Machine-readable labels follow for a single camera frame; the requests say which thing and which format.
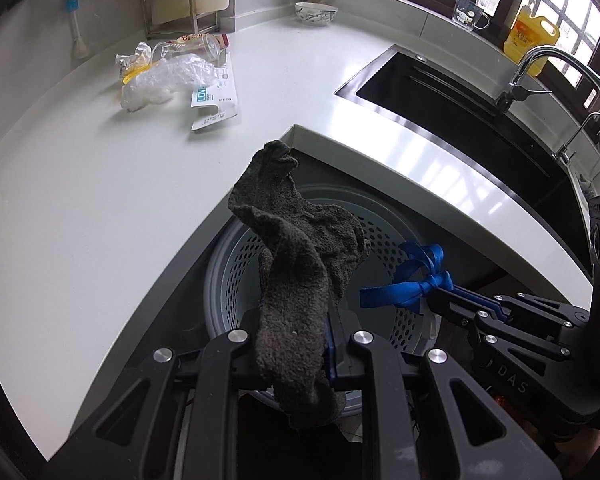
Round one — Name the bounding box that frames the dark grey cloth rag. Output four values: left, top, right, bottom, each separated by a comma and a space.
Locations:
228, 140, 368, 419

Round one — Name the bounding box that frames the blue ribbon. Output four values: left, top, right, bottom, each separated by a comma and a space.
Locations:
358, 242, 454, 314

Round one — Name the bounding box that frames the white product packaging card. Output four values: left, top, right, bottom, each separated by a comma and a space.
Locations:
190, 58, 238, 132

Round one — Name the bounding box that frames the clear plastic bag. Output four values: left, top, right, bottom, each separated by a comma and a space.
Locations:
120, 54, 218, 113

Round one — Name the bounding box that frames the yellow square lid ring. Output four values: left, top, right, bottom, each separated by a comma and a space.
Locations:
121, 62, 154, 86

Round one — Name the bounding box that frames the red patterned snack bag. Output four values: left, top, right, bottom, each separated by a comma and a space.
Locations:
174, 34, 230, 50

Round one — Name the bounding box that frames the grid paper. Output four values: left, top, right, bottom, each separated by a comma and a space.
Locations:
116, 42, 152, 84

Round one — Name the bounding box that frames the grey perforated trash bin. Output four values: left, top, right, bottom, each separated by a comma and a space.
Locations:
201, 182, 444, 418

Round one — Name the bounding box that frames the chrome small faucet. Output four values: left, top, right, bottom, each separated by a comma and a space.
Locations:
553, 112, 600, 165

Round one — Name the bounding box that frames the black sink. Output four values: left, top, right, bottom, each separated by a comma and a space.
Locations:
336, 44, 593, 278

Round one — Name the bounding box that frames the chrome tall faucet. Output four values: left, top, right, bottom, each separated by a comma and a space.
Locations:
494, 44, 600, 117

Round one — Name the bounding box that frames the yellow oil bottle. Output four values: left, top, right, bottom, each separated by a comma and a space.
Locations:
503, 4, 560, 63

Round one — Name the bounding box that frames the white patterned bowl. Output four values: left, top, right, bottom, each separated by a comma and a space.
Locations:
294, 1, 338, 26

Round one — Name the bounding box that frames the glass mug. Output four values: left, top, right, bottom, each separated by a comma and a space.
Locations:
452, 0, 491, 30

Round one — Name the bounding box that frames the steel cutting board rack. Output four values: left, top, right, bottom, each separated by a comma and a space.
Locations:
140, 0, 220, 40

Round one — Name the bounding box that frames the blue white bottle brush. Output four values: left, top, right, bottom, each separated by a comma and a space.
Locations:
65, 0, 90, 60

